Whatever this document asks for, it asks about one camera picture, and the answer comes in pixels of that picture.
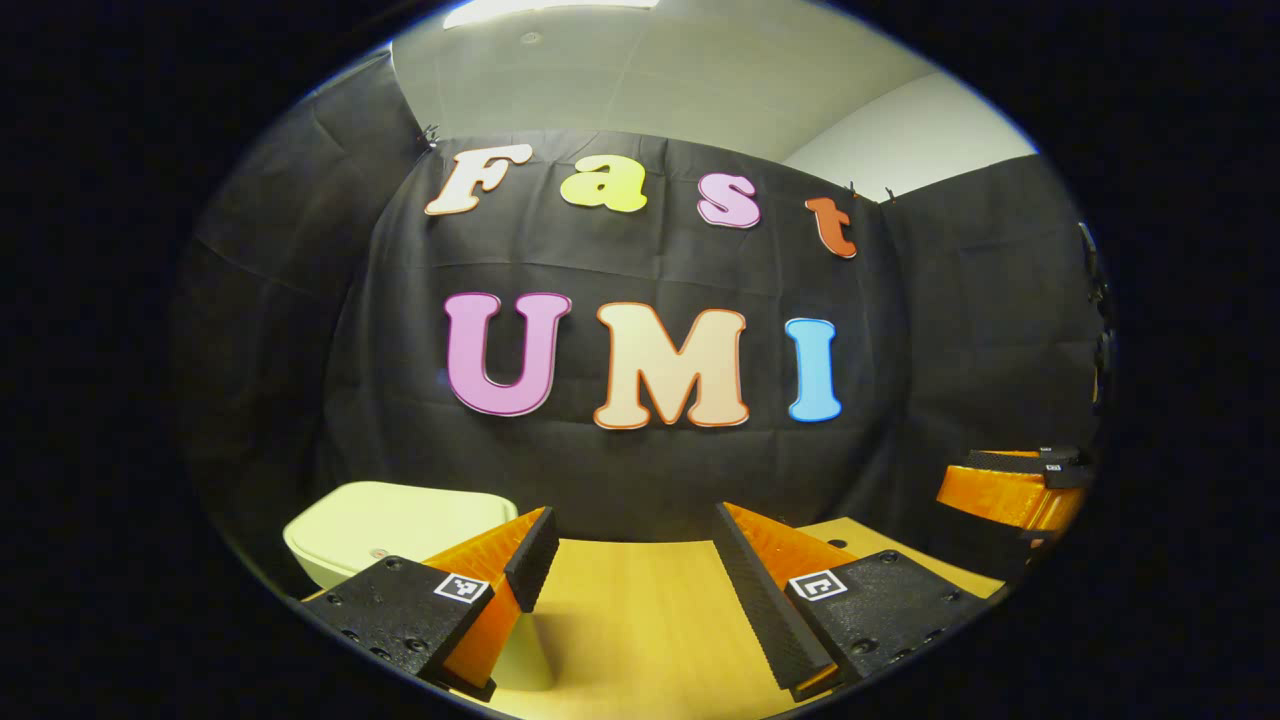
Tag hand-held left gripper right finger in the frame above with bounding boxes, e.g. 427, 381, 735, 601
714, 502, 988, 702

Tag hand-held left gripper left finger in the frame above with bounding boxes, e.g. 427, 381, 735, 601
298, 507, 560, 701

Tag green desktop garbage bin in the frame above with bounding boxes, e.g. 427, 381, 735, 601
283, 481, 556, 693

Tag wooden desktop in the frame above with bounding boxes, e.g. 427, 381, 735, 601
300, 517, 1007, 720

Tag ceiling light panel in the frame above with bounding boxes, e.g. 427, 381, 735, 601
445, 0, 663, 29

